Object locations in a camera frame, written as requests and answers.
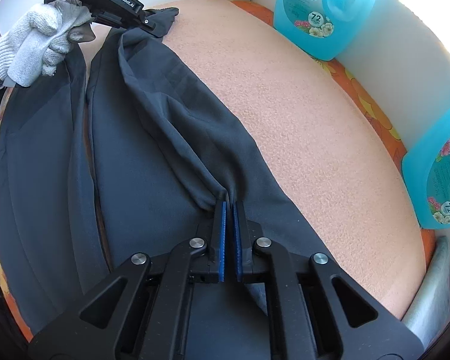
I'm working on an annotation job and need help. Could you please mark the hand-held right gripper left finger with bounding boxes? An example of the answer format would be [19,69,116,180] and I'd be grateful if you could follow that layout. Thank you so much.
[25,199,227,360]

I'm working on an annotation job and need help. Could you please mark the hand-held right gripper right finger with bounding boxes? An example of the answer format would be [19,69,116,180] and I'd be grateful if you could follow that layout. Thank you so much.
[232,199,426,360]

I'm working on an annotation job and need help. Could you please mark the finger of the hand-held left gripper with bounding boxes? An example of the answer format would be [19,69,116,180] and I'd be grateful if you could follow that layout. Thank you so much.
[91,9,157,31]

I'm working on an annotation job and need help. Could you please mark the dark grey pants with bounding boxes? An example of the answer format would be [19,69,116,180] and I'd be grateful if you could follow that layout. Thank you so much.
[0,7,332,360]

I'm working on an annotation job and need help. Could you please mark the person's left hand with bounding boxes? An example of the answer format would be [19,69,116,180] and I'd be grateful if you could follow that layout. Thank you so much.
[0,2,95,88]

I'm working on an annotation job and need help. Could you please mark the orange floral mattress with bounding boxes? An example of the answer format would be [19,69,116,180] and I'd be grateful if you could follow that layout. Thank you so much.
[0,0,437,346]

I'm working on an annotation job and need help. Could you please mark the peach fleece blanket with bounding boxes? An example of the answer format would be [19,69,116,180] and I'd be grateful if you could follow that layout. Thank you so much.
[144,0,426,321]

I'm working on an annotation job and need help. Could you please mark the blue detergent bottle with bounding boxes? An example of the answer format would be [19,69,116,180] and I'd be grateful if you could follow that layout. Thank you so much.
[274,0,379,61]
[401,95,450,230]

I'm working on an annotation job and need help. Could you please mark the grey folded cloth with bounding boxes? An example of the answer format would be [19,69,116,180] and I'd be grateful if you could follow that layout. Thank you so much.
[400,236,450,332]

